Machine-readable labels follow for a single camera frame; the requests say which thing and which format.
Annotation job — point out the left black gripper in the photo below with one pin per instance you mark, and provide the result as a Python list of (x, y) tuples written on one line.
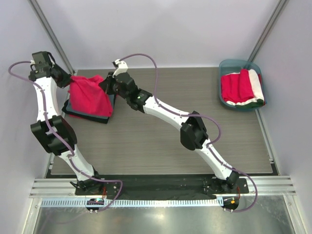
[(66, 80)]

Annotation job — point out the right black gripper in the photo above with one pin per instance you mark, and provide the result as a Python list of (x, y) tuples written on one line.
[(106, 85)]

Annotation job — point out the pink-red t shirt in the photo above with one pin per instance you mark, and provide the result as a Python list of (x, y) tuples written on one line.
[(85, 92)]

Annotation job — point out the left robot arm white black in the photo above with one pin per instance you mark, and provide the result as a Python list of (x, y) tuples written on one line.
[(51, 130)]

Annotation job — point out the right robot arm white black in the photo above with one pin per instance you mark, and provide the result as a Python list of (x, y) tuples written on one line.
[(193, 133)]

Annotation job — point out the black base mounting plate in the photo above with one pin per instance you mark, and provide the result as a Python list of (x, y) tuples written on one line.
[(161, 187)]

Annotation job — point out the blue plastic basket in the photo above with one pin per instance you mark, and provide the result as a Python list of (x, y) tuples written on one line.
[(229, 66)]

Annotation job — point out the red t shirt in basket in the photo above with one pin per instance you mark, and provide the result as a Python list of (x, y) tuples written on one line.
[(236, 88)]

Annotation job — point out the white t shirt in basket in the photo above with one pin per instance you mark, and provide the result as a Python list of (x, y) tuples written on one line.
[(255, 80)]

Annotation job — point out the green t shirt in basket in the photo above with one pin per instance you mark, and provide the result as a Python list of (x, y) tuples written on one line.
[(250, 104)]

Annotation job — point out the left aluminium frame post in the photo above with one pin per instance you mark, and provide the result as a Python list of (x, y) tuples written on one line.
[(50, 33)]

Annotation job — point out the aluminium frame post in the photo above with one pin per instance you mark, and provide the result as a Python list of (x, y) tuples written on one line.
[(281, 4), (50, 33)]

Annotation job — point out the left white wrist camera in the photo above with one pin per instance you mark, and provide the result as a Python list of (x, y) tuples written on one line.
[(52, 60)]

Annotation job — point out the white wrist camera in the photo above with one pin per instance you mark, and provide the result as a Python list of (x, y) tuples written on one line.
[(52, 60), (120, 67)]

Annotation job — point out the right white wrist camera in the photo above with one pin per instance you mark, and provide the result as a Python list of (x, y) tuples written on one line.
[(120, 67)]

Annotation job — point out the white slotted cable duct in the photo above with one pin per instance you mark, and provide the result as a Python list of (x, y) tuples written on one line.
[(97, 202)]

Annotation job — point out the right aluminium frame post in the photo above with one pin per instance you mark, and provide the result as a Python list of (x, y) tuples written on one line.
[(281, 4)]

